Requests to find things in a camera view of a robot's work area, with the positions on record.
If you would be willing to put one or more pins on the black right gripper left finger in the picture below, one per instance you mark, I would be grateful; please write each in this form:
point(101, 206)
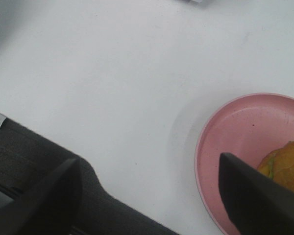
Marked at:
point(48, 208)

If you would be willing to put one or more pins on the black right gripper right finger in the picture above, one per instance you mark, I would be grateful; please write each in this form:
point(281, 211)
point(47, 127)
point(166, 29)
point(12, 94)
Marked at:
point(255, 204)

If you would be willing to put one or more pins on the pink round plate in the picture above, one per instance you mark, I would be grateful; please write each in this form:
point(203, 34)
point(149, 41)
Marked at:
point(250, 127)

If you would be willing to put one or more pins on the toy burger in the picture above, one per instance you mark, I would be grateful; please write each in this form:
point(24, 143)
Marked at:
point(278, 165)

